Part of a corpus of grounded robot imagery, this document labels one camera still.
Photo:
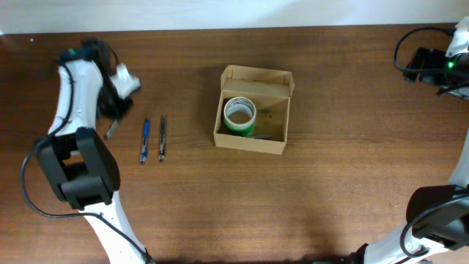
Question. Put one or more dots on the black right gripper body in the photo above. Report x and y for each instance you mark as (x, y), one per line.
(418, 62)

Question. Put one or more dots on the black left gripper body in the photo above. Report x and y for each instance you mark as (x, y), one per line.
(113, 106)

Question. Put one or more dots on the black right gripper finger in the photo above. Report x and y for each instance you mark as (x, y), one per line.
(460, 92)
(424, 59)

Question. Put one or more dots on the black slim pen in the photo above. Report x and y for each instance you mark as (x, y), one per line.
(111, 129)

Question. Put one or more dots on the dark grey pen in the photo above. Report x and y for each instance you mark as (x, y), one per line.
(162, 149)

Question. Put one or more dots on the blue pen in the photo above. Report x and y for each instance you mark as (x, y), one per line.
(144, 147)

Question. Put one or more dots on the beige masking tape roll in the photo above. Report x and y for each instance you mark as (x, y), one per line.
(239, 110)

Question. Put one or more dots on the green tape roll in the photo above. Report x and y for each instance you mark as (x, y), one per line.
(237, 129)

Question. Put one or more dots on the brown cardboard box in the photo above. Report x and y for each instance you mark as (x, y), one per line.
(271, 92)

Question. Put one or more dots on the black white marker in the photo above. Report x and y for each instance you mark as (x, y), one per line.
(264, 137)

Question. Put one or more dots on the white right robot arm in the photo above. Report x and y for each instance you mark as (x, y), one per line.
(436, 216)

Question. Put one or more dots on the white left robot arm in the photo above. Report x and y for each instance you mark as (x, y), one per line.
(77, 164)

